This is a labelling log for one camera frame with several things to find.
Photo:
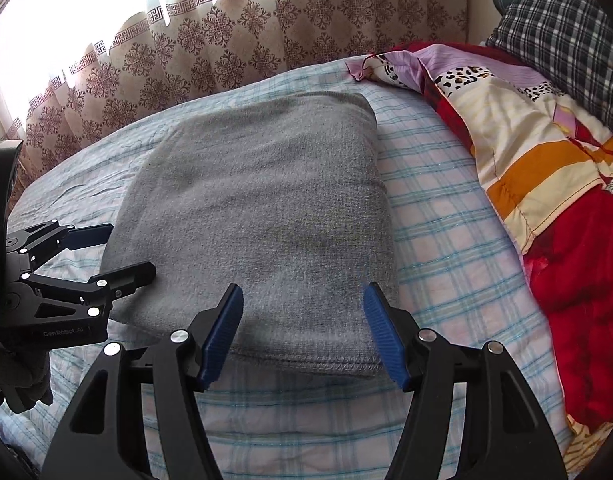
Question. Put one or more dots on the patterned beige curtain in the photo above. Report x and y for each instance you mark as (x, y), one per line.
(236, 35)

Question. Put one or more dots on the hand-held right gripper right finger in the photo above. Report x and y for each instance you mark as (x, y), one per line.
(384, 335)

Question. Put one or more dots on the dark plaid pillow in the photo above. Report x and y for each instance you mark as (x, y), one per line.
(561, 35)

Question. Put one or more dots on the person's left hand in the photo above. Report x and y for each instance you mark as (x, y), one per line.
(14, 372)

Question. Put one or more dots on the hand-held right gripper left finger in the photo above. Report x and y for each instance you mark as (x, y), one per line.
(221, 335)

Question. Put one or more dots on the colourful patchwork quilt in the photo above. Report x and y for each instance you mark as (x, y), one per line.
(536, 160)

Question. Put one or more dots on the grey pants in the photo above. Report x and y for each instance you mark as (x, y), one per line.
(261, 210)

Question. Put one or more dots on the plaid bed sheet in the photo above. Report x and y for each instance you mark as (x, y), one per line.
(436, 260)

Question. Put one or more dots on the dark green cloth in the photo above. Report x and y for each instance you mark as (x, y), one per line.
(503, 0)

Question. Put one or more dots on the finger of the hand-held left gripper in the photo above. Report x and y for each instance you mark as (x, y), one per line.
(89, 236)
(131, 277)

